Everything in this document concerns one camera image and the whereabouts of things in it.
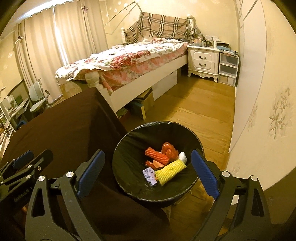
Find white bed frame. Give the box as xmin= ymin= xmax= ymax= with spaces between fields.
xmin=59 ymin=54 xmax=188 ymax=114

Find white storage box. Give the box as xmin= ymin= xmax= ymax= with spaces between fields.
xmin=152 ymin=71 xmax=178 ymax=100

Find yellow foam net sleeve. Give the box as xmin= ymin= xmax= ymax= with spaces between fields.
xmin=155 ymin=159 xmax=187 ymax=186

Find black lined trash bin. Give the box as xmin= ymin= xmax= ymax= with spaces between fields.
xmin=112 ymin=121 xmax=204 ymax=207

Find plaid blanket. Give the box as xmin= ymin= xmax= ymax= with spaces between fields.
xmin=125 ymin=12 xmax=187 ymax=44

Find lavender paper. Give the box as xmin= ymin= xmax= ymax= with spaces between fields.
xmin=142 ymin=167 xmax=157 ymax=186

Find orange foam net sleeve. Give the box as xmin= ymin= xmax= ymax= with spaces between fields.
xmin=145 ymin=147 xmax=170 ymax=166

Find plastic drawer unit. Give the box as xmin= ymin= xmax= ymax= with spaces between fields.
xmin=218 ymin=50 xmax=239 ymax=87

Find floral quilt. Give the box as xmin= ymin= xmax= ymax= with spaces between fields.
xmin=55 ymin=38 xmax=188 ymax=94

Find orange snack wrapper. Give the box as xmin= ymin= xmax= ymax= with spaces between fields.
xmin=145 ymin=160 xmax=165 ymax=171

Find dark brown tablecloth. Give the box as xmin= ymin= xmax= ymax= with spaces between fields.
xmin=1 ymin=88 xmax=174 ymax=240

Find red plastic bag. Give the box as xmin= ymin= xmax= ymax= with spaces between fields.
xmin=161 ymin=142 xmax=179 ymax=162

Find white nightstand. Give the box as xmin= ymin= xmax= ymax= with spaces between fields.
xmin=187 ymin=45 xmax=220 ymax=83

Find beige curtains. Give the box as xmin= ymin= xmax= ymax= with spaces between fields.
xmin=15 ymin=1 xmax=107 ymax=100

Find white desk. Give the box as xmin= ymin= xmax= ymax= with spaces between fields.
xmin=1 ymin=98 xmax=30 ymax=132

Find light green desk chair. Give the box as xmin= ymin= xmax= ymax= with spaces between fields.
xmin=29 ymin=78 xmax=50 ymax=113

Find white foam net roll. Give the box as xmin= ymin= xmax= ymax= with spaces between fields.
xmin=178 ymin=152 xmax=187 ymax=164

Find cardboard box under bed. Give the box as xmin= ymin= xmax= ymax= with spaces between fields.
xmin=128 ymin=88 xmax=154 ymax=120

